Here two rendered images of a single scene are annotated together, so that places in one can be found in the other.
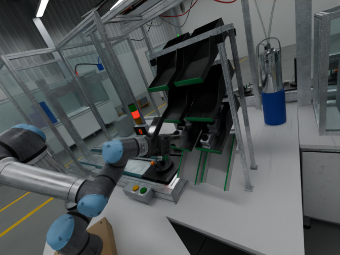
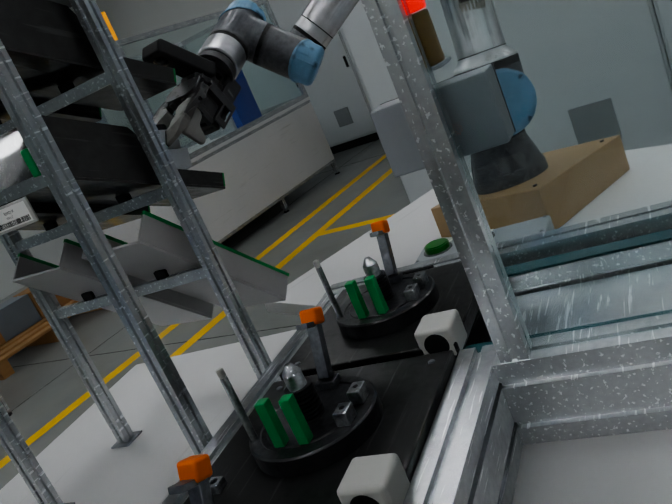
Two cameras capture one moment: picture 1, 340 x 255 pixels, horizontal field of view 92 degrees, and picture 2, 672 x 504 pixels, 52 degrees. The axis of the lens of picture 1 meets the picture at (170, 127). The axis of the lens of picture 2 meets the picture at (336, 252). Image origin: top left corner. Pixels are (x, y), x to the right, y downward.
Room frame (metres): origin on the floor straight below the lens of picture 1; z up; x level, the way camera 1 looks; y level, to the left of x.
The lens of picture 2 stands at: (1.80, -0.09, 1.31)
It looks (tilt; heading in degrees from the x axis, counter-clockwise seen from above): 15 degrees down; 167
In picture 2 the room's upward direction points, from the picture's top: 24 degrees counter-clockwise
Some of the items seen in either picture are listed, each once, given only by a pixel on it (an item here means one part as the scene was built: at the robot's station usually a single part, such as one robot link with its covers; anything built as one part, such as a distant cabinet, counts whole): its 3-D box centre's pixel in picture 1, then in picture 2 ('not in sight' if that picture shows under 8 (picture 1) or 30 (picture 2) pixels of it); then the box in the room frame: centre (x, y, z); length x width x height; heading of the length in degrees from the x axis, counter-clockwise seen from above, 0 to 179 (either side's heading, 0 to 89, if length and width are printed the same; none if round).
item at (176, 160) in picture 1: (164, 167); (391, 317); (0.97, 0.14, 0.96); 0.24 x 0.24 x 0.02; 49
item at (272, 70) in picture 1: (270, 66); not in sight; (1.17, -0.84, 1.32); 0.14 x 0.14 x 0.38
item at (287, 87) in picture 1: (298, 79); not in sight; (1.46, -1.32, 1.01); 0.24 x 0.24 x 0.13; 49
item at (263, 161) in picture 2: not in sight; (193, 124); (-5.45, 0.70, 1.13); 2.26 x 1.36 x 2.25; 130
